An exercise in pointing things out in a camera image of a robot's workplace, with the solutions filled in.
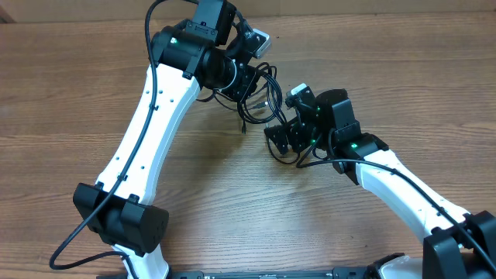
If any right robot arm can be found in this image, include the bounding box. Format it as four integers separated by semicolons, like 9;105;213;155
264;84;495;278

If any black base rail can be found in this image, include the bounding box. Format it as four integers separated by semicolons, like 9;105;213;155
166;267;380;279

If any black usb cable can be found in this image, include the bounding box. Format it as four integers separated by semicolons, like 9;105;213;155
211;61;301;166

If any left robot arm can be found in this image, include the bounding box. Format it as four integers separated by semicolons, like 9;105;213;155
73;1;270;278

